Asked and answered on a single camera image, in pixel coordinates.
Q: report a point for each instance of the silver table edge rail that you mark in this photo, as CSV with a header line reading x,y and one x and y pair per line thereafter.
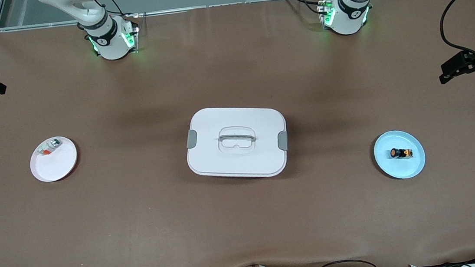
x,y
225,4

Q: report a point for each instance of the white round plate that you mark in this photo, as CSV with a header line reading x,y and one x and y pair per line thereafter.
x,y
59,166

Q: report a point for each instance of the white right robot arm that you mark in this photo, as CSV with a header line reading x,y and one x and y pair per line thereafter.
x,y
106,37

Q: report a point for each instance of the brown table mat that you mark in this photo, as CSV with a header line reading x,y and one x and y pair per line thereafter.
x,y
246,224

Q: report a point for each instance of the small white orange object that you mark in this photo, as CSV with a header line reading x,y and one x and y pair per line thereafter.
x,y
49,147

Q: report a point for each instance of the light blue round plate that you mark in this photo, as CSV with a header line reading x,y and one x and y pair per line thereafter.
x,y
397,168

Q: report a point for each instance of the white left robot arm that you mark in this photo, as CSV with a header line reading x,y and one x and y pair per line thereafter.
x,y
348,14

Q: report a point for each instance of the white lidded storage box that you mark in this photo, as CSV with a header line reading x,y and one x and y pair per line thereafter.
x,y
239,155

